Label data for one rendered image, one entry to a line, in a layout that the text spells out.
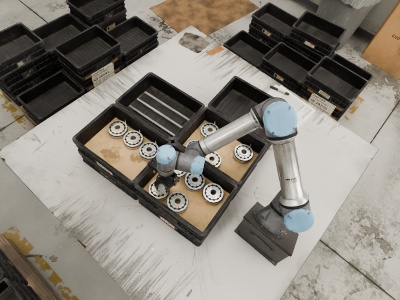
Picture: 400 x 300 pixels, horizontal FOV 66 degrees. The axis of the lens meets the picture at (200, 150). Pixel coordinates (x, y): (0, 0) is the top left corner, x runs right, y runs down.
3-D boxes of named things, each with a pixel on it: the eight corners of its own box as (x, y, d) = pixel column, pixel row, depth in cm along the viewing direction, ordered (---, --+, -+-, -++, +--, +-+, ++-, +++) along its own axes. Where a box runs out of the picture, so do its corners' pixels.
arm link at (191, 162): (206, 151, 130) (181, 146, 130) (204, 161, 119) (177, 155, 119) (203, 168, 132) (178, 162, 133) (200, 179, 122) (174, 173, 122)
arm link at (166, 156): (175, 162, 117) (153, 158, 118) (174, 175, 127) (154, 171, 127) (179, 145, 121) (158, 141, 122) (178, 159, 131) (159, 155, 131)
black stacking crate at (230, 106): (286, 121, 183) (293, 109, 173) (262, 155, 169) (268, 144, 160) (231, 88, 192) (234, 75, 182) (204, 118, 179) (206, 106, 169)
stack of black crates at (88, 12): (111, 25, 310) (103, -18, 272) (131, 40, 302) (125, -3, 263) (78, 43, 293) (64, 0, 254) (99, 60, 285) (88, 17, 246)
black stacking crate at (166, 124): (203, 118, 178) (205, 106, 169) (172, 152, 165) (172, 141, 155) (150, 85, 188) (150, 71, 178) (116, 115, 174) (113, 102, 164)
